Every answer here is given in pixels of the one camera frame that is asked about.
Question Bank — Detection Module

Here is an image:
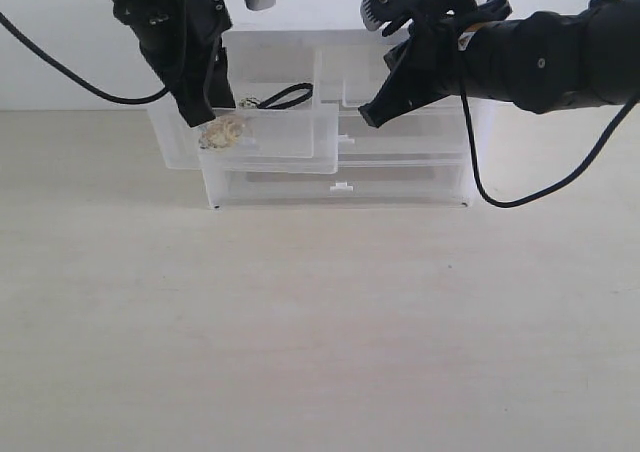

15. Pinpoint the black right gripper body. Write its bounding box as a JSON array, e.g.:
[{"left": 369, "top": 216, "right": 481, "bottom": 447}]
[{"left": 382, "top": 0, "right": 512, "bottom": 97}]

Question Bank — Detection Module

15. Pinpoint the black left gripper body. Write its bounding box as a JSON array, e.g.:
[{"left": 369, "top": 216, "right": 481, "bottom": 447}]
[{"left": 112, "top": 0, "right": 232, "bottom": 82}]

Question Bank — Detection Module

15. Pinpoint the yellow keychain with black strap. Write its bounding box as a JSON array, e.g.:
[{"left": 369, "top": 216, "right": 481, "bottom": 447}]
[{"left": 198, "top": 82, "right": 314, "bottom": 150}]

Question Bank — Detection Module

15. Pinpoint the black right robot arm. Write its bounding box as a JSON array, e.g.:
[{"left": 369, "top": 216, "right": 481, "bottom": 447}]
[{"left": 359, "top": 0, "right": 639, "bottom": 128}]

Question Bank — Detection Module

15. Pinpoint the clear middle wide drawer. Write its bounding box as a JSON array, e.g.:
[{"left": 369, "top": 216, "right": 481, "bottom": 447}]
[{"left": 338, "top": 108, "right": 468, "bottom": 155}]

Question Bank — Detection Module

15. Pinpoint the clear wide drawer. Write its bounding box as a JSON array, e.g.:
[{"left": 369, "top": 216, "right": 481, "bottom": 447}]
[
  {"left": 338, "top": 108, "right": 468, "bottom": 155},
  {"left": 201, "top": 158, "right": 474, "bottom": 209}
]

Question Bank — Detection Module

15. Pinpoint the white translucent drawer cabinet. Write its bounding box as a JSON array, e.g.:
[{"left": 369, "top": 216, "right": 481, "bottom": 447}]
[{"left": 199, "top": 0, "right": 501, "bottom": 208}]

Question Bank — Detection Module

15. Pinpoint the clear bottom wide drawer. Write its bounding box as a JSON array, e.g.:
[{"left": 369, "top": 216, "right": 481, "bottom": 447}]
[{"left": 201, "top": 158, "right": 474, "bottom": 209}]

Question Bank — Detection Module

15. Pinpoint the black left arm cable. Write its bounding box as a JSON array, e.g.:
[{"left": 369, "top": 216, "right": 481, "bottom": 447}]
[{"left": 0, "top": 0, "right": 226, "bottom": 123}]

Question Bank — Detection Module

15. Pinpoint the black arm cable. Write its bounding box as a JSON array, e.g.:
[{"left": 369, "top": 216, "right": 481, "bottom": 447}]
[
  {"left": 449, "top": 0, "right": 640, "bottom": 209},
  {"left": 0, "top": 0, "right": 226, "bottom": 123}
]

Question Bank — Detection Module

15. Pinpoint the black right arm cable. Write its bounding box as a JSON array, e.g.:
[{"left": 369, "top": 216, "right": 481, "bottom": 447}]
[{"left": 449, "top": 0, "right": 640, "bottom": 209}]

